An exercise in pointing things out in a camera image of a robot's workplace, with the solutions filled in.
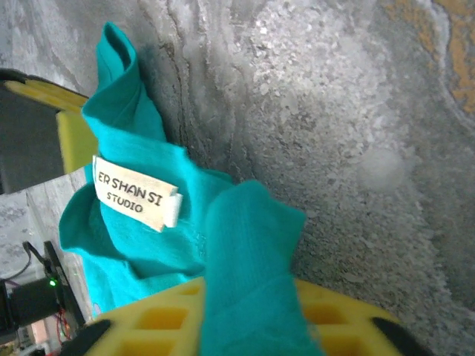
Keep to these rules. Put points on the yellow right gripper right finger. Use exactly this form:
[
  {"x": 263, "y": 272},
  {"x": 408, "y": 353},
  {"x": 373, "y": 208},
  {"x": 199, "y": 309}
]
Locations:
[{"x": 352, "y": 326}]

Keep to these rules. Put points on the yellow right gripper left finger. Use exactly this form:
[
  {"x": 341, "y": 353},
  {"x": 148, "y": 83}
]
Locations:
[{"x": 122, "y": 319}]

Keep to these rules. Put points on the teal t-shirt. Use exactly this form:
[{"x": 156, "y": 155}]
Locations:
[{"x": 252, "y": 259}]

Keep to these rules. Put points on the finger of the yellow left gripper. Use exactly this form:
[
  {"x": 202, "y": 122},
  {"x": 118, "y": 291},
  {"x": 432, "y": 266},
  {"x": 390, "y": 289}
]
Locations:
[{"x": 74, "y": 141}]

